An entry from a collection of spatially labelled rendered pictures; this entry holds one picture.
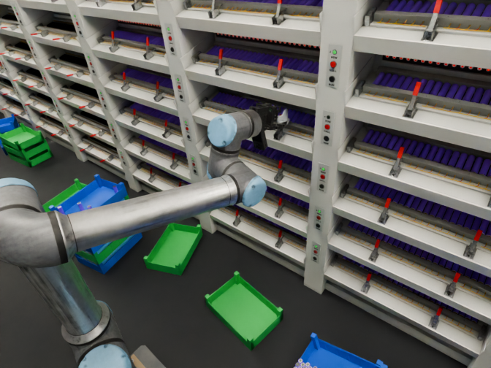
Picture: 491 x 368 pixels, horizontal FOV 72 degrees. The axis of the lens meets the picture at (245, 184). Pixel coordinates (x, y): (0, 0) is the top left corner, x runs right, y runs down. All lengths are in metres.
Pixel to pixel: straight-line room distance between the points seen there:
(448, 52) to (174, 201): 0.74
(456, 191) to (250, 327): 0.99
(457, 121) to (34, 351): 1.81
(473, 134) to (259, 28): 0.68
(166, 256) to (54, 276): 0.98
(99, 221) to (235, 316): 0.99
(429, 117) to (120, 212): 0.83
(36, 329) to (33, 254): 1.16
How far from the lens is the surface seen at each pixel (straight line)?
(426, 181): 1.14
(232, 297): 1.69
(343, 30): 1.02
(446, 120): 1.04
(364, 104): 1.08
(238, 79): 1.29
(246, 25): 1.20
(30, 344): 1.90
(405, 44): 0.98
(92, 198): 1.93
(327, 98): 1.10
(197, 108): 1.56
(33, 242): 0.78
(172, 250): 1.94
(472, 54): 0.96
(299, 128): 1.28
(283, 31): 1.12
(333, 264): 1.59
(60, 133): 3.13
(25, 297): 2.09
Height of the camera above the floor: 1.40
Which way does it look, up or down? 37 degrees down
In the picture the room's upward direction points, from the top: 4 degrees counter-clockwise
